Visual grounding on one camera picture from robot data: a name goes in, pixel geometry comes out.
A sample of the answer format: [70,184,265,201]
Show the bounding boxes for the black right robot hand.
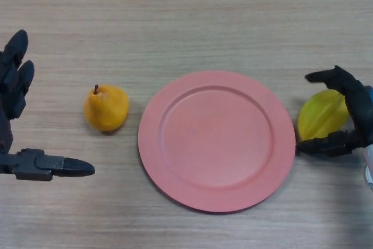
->
[295,65,373,158]

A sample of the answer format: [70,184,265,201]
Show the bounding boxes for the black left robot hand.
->
[0,29,96,182]

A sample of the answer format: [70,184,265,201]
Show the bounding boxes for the yellow starfruit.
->
[297,90,351,142]

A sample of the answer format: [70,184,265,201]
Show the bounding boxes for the pink round plate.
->
[138,70,297,213]

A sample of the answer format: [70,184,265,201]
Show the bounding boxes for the orange yellow pear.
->
[83,85,130,132]

